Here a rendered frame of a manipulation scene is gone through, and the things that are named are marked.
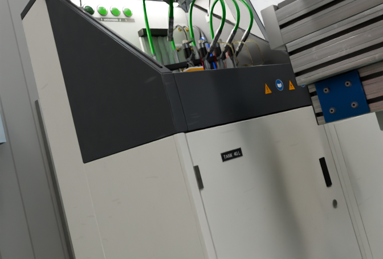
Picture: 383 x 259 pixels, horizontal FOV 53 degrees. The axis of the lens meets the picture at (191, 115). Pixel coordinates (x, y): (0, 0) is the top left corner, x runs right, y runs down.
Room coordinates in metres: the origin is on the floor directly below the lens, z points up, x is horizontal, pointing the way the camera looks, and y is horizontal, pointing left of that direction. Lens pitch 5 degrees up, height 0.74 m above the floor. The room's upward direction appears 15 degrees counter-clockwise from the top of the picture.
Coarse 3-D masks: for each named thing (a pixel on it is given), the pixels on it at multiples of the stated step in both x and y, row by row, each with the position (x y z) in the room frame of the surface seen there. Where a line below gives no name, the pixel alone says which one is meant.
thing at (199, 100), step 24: (192, 72) 1.03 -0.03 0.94; (216, 72) 1.09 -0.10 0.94; (240, 72) 1.16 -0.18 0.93; (264, 72) 1.23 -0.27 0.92; (288, 72) 1.32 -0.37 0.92; (192, 96) 1.01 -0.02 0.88; (216, 96) 1.07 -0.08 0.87; (240, 96) 1.14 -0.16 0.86; (264, 96) 1.21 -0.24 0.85; (288, 96) 1.29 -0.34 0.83; (192, 120) 1.00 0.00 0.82; (216, 120) 1.06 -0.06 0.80
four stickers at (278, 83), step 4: (276, 80) 1.27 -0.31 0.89; (280, 80) 1.28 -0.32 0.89; (288, 80) 1.31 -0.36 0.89; (292, 80) 1.33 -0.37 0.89; (264, 84) 1.22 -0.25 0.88; (268, 84) 1.23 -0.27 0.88; (276, 84) 1.26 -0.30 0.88; (280, 84) 1.28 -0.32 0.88; (288, 84) 1.31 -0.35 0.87; (292, 84) 1.32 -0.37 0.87; (264, 88) 1.22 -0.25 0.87; (268, 88) 1.23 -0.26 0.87; (280, 88) 1.27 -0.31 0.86; (288, 88) 1.30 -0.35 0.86; (292, 88) 1.32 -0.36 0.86; (264, 92) 1.21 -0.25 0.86; (268, 92) 1.23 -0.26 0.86
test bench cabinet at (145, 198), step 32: (96, 160) 1.31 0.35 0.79; (128, 160) 1.15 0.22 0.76; (160, 160) 1.03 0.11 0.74; (96, 192) 1.35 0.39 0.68; (128, 192) 1.19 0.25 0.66; (160, 192) 1.06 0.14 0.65; (192, 192) 0.96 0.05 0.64; (128, 224) 1.23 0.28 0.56; (160, 224) 1.09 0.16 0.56; (192, 224) 0.98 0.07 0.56; (352, 224) 1.41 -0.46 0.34; (128, 256) 1.26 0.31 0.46; (160, 256) 1.12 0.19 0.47; (192, 256) 1.01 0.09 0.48
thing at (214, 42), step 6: (222, 0) 1.32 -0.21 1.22; (168, 6) 1.52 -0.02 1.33; (222, 6) 1.32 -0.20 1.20; (168, 12) 1.53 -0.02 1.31; (222, 12) 1.32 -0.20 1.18; (168, 18) 1.54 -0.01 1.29; (222, 18) 1.33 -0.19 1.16; (222, 24) 1.34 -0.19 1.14; (216, 36) 1.36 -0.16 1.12; (216, 42) 1.38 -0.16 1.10; (174, 48) 1.55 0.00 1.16; (210, 48) 1.40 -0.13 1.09; (174, 54) 1.55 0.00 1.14
